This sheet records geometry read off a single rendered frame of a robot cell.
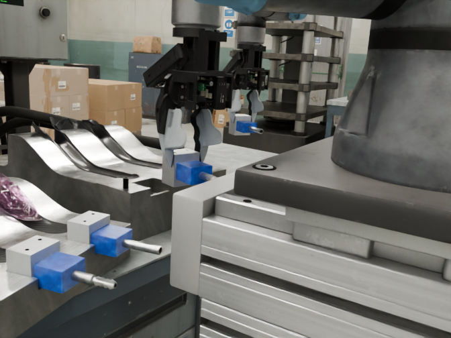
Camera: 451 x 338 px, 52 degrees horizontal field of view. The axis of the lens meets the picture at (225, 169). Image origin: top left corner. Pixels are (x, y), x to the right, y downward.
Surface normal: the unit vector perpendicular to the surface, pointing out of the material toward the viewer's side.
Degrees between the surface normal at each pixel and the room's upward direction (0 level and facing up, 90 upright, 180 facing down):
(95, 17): 90
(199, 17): 90
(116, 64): 90
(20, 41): 90
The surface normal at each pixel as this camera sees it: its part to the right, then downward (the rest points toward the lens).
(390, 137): -0.67, -0.18
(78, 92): 0.91, 0.03
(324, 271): -0.52, 0.17
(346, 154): -0.95, 0.01
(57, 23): 0.80, 0.18
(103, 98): -0.33, 0.20
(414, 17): -0.74, 0.12
